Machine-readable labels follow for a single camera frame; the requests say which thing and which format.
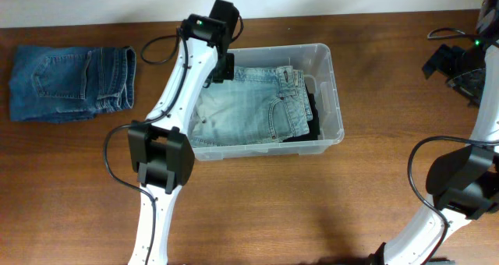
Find light blue jeans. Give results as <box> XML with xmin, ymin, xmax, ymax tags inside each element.
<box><xmin>189</xmin><ymin>65</ymin><xmax>313</xmax><ymax>148</ymax></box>

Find black garment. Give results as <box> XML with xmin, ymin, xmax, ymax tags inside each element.
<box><xmin>284</xmin><ymin>88</ymin><xmax>320</xmax><ymax>143</ymax></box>

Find dark blue jeans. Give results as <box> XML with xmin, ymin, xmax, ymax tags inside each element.
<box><xmin>9</xmin><ymin>45</ymin><xmax>136</xmax><ymax>123</ymax></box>

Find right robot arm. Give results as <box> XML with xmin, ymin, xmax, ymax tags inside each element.
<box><xmin>366</xmin><ymin>0</ymin><xmax>498</xmax><ymax>264</ymax></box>

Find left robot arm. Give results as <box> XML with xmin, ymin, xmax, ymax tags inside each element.
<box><xmin>128</xmin><ymin>0</ymin><xmax>240</xmax><ymax>264</ymax></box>

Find clear plastic storage container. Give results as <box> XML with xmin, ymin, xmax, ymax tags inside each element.
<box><xmin>193</xmin><ymin>43</ymin><xmax>345</xmax><ymax>161</ymax></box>

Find right black cable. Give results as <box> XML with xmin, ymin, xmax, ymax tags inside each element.
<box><xmin>407</xmin><ymin>26</ymin><xmax>499</xmax><ymax>265</ymax></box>

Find black cable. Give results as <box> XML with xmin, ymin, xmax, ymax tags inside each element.
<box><xmin>407</xmin><ymin>26</ymin><xmax>499</xmax><ymax>265</ymax></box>
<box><xmin>102</xmin><ymin>15</ymin><xmax>245</xmax><ymax>265</ymax></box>

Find left black cable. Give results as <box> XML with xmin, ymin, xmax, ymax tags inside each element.
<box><xmin>102</xmin><ymin>15</ymin><xmax>245</xmax><ymax>265</ymax></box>

